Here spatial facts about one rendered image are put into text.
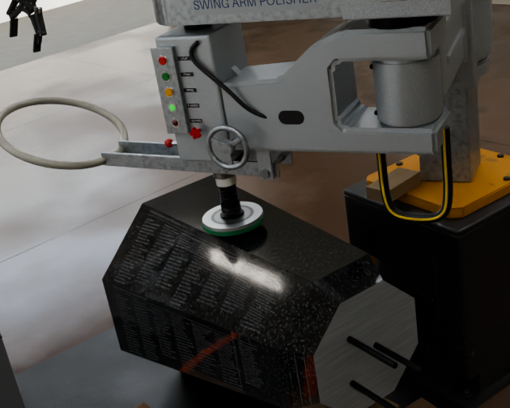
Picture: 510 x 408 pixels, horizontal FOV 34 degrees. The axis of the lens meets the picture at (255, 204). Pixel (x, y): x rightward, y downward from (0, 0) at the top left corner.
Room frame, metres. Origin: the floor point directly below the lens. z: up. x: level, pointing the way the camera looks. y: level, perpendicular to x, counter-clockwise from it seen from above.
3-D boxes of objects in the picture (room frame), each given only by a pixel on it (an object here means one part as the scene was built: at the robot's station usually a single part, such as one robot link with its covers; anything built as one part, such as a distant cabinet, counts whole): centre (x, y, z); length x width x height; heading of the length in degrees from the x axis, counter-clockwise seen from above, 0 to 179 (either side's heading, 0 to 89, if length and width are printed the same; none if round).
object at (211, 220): (2.60, 0.08, 0.87); 0.21 x 0.21 x 0.01
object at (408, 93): (2.28, -0.49, 1.34); 0.19 x 0.19 x 0.20
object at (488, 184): (2.87, -0.76, 0.76); 0.49 x 0.49 x 0.05; 32
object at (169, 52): (2.53, 0.20, 1.37); 0.08 x 0.03 x 0.28; 61
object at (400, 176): (2.78, -0.52, 0.81); 0.20 x 0.10 x 0.05; 130
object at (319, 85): (2.39, -0.25, 1.30); 0.74 x 0.23 x 0.49; 61
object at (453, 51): (2.69, -0.68, 1.36); 0.74 x 0.34 x 0.25; 156
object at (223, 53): (2.56, 0.01, 1.32); 0.36 x 0.22 x 0.45; 61
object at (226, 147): (2.43, 0.04, 1.20); 0.15 x 0.10 x 0.15; 61
